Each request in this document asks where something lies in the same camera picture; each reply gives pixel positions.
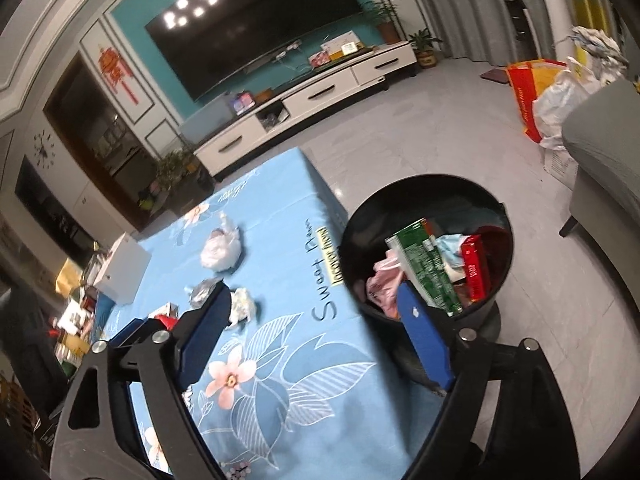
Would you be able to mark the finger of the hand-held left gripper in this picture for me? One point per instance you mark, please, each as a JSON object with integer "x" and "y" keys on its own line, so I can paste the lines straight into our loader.
{"x": 129, "y": 332}

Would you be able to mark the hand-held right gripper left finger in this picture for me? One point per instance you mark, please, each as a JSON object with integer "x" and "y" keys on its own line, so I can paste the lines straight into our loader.
{"x": 202, "y": 340}

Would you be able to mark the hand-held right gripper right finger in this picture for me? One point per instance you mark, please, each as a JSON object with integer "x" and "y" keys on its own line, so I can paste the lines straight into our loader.
{"x": 425, "y": 340}

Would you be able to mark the red packet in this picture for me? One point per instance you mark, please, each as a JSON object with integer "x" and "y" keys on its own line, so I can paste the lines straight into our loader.
{"x": 166, "y": 321}

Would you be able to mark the white tissue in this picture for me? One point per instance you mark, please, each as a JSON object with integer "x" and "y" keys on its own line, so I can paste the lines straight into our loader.
{"x": 242, "y": 307}

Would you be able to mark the pink plastic bag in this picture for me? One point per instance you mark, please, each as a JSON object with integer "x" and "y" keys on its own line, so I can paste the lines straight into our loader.
{"x": 385, "y": 285}

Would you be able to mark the green snack packet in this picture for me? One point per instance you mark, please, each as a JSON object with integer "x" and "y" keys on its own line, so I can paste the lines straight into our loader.
{"x": 422, "y": 265}

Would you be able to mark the red cigarette box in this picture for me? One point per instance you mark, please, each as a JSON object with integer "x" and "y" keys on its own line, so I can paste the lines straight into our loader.
{"x": 475, "y": 270}

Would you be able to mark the blue face mask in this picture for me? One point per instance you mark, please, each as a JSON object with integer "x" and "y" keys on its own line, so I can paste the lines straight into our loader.
{"x": 450, "y": 252}

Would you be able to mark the white plastic bag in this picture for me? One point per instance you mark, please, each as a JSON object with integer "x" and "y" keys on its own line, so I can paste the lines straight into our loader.
{"x": 220, "y": 247}

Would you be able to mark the black trash bin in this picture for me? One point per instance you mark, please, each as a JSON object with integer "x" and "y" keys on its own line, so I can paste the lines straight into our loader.
{"x": 430, "y": 195}

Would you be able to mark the white box with red label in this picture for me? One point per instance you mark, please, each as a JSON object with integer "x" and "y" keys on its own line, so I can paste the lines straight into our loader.
{"x": 122, "y": 270}

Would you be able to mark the blue floral tablecloth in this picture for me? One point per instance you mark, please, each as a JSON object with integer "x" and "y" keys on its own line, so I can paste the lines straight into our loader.
{"x": 280, "y": 260}

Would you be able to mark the bushy potted plant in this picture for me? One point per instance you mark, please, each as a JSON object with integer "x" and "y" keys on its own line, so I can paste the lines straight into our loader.
{"x": 175, "y": 167}

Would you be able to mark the glass fish tank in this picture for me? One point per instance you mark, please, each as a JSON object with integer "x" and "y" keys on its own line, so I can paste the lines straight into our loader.
{"x": 207, "y": 117}

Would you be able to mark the red and blue boxes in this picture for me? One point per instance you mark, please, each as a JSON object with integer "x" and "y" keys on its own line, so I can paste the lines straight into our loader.
{"x": 242, "y": 102}

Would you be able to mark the grey sofa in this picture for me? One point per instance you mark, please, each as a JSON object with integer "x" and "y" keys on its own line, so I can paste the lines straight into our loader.
{"x": 610, "y": 160}

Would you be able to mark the white television cabinet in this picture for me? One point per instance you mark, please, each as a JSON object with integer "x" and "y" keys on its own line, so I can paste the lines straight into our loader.
{"x": 310, "y": 105}

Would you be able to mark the red and yellow shopping bag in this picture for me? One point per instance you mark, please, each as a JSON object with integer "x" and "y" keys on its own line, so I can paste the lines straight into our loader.
{"x": 525, "y": 95}

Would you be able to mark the brown floor mat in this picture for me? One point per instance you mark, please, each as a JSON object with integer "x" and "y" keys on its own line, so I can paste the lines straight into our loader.
{"x": 495, "y": 74}

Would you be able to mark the white plastic sack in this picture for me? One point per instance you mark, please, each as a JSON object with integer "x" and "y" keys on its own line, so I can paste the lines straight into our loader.
{"x": 560, "y": 100}

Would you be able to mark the small potted plant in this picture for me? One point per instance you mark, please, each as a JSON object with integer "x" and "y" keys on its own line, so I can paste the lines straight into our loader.
{"x": 425, "y": 50}

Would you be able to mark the red gift pack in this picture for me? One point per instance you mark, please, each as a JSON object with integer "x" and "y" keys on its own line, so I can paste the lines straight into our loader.
{"x": 318, "y": 60}

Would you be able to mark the white and yellow gift box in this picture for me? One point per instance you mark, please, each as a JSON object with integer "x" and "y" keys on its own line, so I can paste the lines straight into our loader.
{"x": 342, "y": 44}

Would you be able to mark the tall potted plant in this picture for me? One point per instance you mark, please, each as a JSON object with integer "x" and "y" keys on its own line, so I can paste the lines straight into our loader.
{"x": 385, "y": 22}

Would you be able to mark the large black television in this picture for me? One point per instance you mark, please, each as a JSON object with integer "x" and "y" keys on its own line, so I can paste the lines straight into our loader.
{"x": 260, "y": 25}

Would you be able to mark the grey curtain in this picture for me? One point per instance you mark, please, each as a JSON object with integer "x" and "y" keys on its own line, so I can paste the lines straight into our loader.
{"x": 465, "y": 5}

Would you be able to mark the crumpled newspaper bundle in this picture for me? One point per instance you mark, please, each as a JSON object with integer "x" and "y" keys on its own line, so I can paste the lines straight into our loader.
{"x": 600, "y": 50}

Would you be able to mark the black deer wall clock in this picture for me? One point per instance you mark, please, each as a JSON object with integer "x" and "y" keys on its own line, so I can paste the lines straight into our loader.
{"x": 44, "y": 147}

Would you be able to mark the red knot wall decoration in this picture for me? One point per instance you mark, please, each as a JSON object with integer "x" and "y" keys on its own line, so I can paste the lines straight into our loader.
{"x": 112, "y": 67}

